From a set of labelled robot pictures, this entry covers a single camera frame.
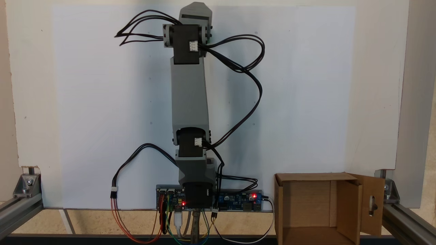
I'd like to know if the large white paper sheet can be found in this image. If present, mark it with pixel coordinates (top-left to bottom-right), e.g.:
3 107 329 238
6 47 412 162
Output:
52 5 357 209

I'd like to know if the small controller circuit board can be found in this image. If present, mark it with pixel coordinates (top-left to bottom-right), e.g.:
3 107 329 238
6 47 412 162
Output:
156 185 187 212

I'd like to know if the blue power circuit board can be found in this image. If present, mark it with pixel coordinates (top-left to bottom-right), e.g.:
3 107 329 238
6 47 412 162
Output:
215 190 263 212

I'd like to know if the white USB plug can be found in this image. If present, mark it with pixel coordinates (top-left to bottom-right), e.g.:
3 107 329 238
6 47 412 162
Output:
173 208 185 239

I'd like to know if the metal table clamp screw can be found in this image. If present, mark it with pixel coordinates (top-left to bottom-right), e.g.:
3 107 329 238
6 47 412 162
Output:
190 208 202 245

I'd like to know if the brown cardboard box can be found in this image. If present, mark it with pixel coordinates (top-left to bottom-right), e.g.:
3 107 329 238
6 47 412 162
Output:
274 172 386 245

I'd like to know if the black arm servo cable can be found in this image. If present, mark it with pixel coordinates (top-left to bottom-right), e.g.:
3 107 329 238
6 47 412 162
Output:
114 10 180 47
199 34 265 151

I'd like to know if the black cable with white connector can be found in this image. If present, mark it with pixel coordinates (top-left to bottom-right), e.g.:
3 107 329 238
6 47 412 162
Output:
110 143 180 199

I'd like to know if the black base servo cable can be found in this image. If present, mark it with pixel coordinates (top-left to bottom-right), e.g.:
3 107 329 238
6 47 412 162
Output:
214 160 258 195

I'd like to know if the yellow jumper wire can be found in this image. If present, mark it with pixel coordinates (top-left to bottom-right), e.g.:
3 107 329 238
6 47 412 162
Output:
164 196 215 241

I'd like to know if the white thin cable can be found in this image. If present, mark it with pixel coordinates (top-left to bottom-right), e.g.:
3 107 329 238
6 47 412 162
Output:
212 197 275 244

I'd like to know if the orange red wire pair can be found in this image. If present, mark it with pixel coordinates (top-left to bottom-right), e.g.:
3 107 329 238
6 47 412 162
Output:
111 197 165 244

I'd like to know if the green jumper wire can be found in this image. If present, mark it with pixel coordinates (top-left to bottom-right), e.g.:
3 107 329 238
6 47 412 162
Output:
166 203 209 245

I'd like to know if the aluminium corner bracket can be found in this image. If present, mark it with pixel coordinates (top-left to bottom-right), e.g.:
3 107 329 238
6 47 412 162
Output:
13 166 42 198
375 169 400 204

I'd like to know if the aluminium frame extrusion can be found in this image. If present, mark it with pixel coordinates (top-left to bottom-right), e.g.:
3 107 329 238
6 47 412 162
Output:
0 193 44 241
382 202 436 245

